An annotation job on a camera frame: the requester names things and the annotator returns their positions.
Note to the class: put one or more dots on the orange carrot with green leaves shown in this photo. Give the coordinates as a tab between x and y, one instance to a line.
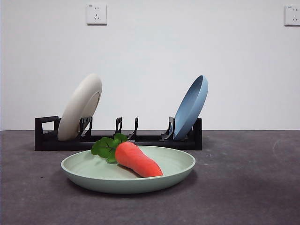
138	159

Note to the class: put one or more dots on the blue plate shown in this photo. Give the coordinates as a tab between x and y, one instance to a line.
188	112

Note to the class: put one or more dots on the black plate rack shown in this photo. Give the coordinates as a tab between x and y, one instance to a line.
58	145

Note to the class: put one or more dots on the beige plate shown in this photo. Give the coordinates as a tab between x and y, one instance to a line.
76	110

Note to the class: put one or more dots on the white wall socket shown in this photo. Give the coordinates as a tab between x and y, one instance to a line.
97	14
293	15

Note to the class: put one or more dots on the green plate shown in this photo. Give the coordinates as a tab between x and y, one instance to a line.
93	180

